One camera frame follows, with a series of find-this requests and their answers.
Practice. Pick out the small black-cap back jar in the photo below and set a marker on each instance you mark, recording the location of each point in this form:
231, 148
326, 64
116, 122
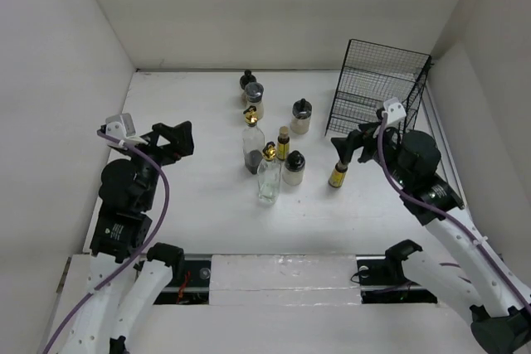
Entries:
244, 81

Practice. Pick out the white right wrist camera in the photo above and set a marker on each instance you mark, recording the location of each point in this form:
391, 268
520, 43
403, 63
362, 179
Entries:
393, 111

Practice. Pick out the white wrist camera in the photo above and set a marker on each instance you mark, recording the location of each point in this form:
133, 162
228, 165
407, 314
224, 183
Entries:
393, 111
120, 126

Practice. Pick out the small yellow bottle cork right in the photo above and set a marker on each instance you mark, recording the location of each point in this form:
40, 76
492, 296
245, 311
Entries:
338, 174

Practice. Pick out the small yellow bottle cork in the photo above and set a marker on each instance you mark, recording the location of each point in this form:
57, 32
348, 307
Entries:
338, 174
283, 143

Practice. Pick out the black wire rack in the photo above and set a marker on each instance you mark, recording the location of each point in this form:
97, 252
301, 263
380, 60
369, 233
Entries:
372, 73

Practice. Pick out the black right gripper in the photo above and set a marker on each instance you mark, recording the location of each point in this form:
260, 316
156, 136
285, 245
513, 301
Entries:
345, 145

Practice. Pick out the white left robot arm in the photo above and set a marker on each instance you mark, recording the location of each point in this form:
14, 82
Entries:
128, 270

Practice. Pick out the black-cap white powder jar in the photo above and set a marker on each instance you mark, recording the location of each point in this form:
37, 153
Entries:
294, 168

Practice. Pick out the glass bottle with dark sauce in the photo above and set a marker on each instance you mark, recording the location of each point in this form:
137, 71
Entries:
253, 140

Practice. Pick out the small yellow bottle cork centre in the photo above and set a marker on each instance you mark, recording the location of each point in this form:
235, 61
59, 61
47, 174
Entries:
283, 143

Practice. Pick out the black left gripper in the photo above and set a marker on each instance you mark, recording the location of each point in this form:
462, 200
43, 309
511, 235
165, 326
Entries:
180, 140

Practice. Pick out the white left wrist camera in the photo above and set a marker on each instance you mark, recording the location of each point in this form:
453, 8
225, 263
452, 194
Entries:
120, 126

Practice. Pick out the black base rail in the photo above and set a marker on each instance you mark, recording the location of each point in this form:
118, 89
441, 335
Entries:
289, 280

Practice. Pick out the black-lid beige spice jar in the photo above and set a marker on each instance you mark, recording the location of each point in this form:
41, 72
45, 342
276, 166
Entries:
302, 111

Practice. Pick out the clear glass bottle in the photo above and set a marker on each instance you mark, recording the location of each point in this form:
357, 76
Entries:
269, 174

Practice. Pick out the grey-lid white powder shaker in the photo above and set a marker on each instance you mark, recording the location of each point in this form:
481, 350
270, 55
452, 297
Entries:
254, 96

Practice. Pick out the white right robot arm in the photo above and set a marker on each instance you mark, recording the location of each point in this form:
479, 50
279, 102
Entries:
492, 301

